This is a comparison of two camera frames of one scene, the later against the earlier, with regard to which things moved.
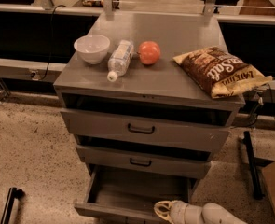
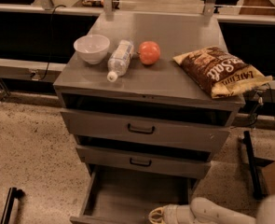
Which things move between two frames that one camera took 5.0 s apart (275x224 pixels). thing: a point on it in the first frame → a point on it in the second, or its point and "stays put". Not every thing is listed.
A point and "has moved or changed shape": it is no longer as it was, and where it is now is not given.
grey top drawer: (152, 133) stays put
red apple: (149, 52) stays put
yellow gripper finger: (167, 203) → (158, 211)
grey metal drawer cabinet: (147, 129) stays put
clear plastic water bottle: (119, 59) stays put
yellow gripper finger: (165, 217) → (156, 218)
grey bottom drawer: (131, 200) has moved or changed shape
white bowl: (93, 49) stays put
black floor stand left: (13, 193) stays put
